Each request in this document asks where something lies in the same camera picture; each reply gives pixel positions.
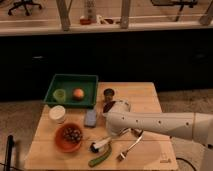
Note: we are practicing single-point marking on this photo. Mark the white handled black brush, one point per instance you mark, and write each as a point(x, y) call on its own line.
point(98, 145)

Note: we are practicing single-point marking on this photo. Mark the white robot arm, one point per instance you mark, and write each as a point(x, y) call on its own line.
point(189, 126)

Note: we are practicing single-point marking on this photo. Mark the small dark metal cup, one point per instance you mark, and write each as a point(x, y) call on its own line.
point(108, 94)

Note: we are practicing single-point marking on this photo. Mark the small green cup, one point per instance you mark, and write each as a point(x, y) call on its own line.
point(59, 95)

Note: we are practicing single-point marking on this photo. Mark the white paper cup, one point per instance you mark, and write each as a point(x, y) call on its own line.
point(57, 114)

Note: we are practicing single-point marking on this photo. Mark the orange peach fruit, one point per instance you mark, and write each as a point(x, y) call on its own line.
point(78, 94)

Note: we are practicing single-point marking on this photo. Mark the blue grey sponge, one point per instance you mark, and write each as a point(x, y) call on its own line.
point(90, 118)

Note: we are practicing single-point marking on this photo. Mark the green plastic tray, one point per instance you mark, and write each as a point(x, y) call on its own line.
point(69, 82)

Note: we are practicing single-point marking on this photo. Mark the brown wooden block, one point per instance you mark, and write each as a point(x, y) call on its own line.
point(136, 132)

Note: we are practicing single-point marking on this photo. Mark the orange bowl with grapes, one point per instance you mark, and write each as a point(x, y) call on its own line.
point(68, 138)

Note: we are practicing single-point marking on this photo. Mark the red object on shelf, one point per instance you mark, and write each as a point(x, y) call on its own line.
point(84, 21)

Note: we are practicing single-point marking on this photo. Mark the silver metal fork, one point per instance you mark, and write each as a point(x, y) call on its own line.
point(123, 154)

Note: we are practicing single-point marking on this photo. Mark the green pea pod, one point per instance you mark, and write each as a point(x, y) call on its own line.
point(96, 161)

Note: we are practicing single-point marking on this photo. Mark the black pole at left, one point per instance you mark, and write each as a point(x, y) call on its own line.
point(8, 154)

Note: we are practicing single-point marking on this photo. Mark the black office chair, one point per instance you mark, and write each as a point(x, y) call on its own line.
point(24, 3)

